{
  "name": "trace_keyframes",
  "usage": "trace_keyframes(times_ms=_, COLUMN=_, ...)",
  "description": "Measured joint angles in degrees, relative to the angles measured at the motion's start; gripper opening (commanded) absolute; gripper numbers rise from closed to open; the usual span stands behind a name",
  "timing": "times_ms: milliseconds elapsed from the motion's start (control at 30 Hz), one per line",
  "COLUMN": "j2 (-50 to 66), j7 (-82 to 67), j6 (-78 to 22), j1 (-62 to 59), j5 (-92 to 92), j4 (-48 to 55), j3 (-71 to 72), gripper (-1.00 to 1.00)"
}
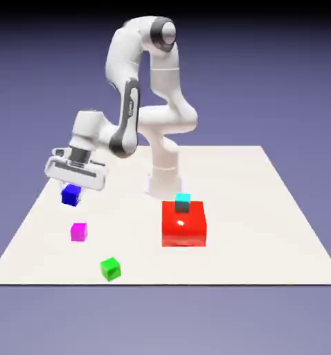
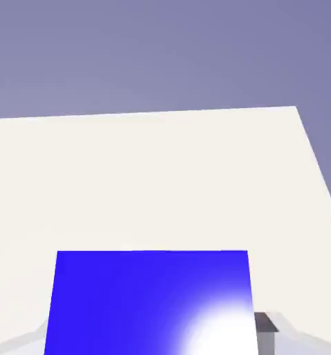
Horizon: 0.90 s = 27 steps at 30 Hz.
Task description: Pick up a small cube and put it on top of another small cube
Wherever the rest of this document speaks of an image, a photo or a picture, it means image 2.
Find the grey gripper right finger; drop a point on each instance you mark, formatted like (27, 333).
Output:
(276, 337)

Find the small blue cube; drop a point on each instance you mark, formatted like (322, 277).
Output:
(126, 305)

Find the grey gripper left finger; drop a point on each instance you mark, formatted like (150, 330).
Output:
(24, 342)

